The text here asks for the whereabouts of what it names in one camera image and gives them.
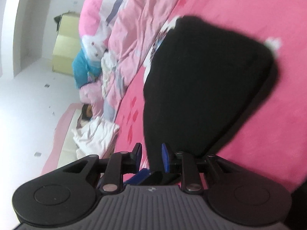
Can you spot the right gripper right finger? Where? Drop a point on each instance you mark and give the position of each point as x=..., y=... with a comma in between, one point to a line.
x=184, y=164

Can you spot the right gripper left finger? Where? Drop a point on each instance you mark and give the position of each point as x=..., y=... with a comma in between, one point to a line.
x=116, y=166

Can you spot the black garment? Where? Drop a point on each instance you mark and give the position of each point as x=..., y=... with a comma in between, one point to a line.
x=201, y=80

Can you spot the white crumpled garment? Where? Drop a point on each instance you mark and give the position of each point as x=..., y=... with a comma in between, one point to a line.
x=96, y=137

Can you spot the pink white headboard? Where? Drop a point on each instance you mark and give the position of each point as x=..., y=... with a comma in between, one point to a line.
x=64, y=148

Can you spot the sleeping person's head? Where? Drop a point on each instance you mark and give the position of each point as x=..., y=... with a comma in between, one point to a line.
x=87, y=113

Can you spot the teal striped pillow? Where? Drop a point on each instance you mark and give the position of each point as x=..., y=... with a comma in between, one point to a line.
x=83, y=72

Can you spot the pink floral bed sheet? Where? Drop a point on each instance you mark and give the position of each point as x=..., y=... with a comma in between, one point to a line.
x=270, y=136

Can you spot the pale yellow wardrobe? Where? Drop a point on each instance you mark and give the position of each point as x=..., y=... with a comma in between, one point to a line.
x=67, y=43

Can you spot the pink patterned quilt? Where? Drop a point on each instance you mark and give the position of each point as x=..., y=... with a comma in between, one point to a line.
x=117, y=34

